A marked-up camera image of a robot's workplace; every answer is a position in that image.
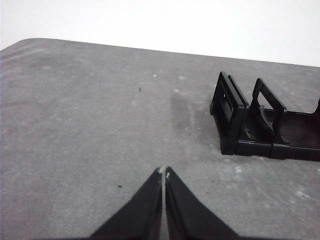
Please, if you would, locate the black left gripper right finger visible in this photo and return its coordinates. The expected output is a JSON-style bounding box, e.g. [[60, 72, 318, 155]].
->
[[164, 166, 276, 240]]

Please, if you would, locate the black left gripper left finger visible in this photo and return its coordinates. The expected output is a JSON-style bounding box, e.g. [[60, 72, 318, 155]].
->
[[32, 166, 164, 240]]

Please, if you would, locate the black plate rack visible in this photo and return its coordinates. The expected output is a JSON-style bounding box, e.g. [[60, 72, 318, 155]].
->
[[209, 71, 320, 163]]

